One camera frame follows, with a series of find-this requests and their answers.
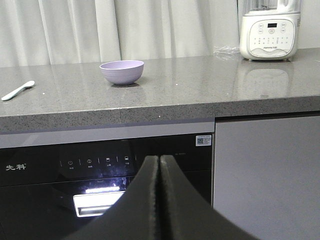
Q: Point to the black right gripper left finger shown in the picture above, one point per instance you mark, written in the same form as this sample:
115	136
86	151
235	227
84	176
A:
134	215

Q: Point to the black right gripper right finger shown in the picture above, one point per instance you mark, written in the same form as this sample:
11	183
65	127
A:
185	215

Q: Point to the purple plastic bowl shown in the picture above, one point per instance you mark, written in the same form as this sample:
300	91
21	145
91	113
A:
122	72

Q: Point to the white pleated curtain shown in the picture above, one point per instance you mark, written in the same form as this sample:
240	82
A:
43	32

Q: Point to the clear plastic wrap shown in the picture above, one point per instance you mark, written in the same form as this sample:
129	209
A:
226	52

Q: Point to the mint green plastic spoon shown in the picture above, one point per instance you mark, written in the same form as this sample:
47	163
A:
13	93

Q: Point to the black drawer sterilizer cabinet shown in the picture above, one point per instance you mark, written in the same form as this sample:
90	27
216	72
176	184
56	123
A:
49	191

